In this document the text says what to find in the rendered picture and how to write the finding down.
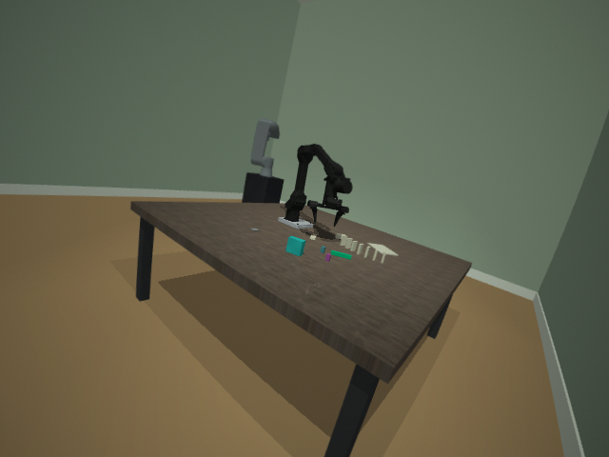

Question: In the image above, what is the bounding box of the teal block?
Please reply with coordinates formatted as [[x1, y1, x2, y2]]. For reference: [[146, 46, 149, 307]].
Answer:
[[285, 236, 305, 256]]

